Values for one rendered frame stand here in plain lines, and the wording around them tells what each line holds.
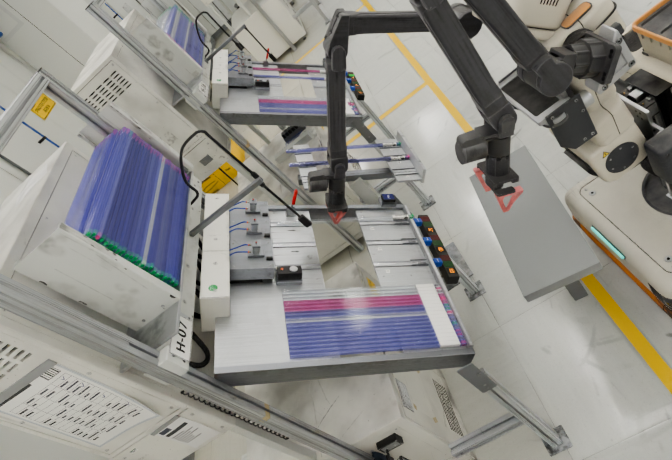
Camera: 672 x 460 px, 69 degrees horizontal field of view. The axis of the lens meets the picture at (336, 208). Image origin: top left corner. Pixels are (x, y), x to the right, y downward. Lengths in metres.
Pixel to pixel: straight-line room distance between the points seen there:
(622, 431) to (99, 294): 1.71
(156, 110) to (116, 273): 1.37
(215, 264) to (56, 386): 0.49
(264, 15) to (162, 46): 3.56
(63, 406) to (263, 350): 0.49
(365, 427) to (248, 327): 0.54
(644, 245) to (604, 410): 0.60
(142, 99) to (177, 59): 0.25
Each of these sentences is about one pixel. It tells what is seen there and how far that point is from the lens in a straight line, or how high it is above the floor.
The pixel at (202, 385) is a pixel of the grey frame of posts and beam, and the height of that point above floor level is 1.25.
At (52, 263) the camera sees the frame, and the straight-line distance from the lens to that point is 1.23.
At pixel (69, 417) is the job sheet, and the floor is 1.38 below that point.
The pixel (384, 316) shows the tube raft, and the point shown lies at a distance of 1.48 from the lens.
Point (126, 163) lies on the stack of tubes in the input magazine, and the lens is 1.49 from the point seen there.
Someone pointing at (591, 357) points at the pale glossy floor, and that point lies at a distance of 2.18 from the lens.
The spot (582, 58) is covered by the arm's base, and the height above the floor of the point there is 1.22.
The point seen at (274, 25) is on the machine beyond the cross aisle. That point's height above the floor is 0.38.
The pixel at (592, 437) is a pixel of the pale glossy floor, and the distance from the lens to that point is 2.09.
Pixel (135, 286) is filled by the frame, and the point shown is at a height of 1.49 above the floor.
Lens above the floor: 1.96
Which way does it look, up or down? 35 degrees down
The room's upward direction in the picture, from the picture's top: 47 degrees counter-clockwise
